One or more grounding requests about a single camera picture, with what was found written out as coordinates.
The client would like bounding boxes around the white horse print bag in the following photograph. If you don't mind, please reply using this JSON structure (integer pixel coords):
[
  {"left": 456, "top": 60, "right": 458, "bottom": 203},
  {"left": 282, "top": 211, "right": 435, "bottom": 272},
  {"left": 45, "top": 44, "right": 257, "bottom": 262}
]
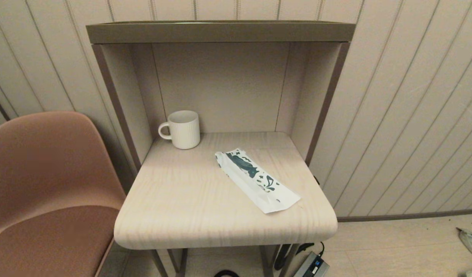
[{"left": 215, "top": 148, "right": 301, "bottom": 214}]

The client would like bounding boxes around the beige wooden nightstand shelf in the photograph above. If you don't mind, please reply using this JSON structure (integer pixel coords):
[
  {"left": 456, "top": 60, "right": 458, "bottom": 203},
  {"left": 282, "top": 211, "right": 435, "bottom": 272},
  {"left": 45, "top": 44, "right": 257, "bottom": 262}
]
[{"left": 85, "top": 20, "right": 356, "bottom": 277}]

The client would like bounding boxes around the brown baseboard strip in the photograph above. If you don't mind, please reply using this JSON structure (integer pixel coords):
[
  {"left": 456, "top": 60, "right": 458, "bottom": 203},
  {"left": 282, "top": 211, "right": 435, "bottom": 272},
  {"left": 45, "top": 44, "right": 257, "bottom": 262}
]
[{"left": 338, "top": 208, "right": 472, "bottom": 222}]

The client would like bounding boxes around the white ribbed ceramic mug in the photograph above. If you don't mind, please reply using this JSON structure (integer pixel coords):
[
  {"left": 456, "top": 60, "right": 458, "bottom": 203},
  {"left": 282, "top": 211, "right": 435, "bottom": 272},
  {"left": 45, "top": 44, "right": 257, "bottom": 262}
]
[{"left": 158, "top": 110, "right": 201, "bottom": 150}]

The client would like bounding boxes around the grey power adapter brick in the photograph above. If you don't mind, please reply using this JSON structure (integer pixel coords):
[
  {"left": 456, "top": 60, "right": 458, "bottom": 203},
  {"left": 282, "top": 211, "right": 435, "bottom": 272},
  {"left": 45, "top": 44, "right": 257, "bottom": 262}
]
[{"left": 294, "top": 251, "right": 330, "bottom": 277}]

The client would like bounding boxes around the pink brown upholstered chair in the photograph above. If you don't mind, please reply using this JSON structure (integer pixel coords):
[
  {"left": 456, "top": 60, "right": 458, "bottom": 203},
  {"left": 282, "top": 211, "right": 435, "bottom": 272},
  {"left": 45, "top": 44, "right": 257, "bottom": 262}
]
[{"left": 0, "top": 111, "right": 138, "bottom": 277}]

